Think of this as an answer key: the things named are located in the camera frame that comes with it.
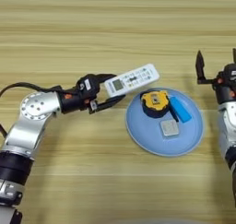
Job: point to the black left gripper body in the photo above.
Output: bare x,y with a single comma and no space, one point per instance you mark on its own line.
72,101

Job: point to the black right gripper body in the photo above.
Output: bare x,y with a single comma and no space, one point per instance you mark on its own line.
226,92

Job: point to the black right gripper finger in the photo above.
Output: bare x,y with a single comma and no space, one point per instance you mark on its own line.
234,55
200,66

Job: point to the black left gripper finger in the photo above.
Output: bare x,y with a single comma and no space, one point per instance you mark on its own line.
112,101
106,77

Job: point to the white remote control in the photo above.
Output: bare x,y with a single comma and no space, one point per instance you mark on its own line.
132,79

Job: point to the silver square metal box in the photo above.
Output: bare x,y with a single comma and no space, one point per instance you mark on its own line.
169,128

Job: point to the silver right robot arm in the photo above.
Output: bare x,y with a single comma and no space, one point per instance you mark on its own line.
227,126

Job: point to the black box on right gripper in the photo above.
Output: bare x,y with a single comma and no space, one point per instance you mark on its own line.
230,71

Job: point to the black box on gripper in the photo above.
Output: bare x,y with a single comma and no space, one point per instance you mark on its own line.
87,84
230,71

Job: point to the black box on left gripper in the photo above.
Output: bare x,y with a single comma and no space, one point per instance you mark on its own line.
87,84

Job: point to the yellow and navy tape measure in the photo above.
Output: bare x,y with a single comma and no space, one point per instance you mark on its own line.
155,100

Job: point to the blue rectangular block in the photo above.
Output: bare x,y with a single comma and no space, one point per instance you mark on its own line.
181,110

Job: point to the light blue round plate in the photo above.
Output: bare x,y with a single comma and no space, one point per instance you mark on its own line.
153,141

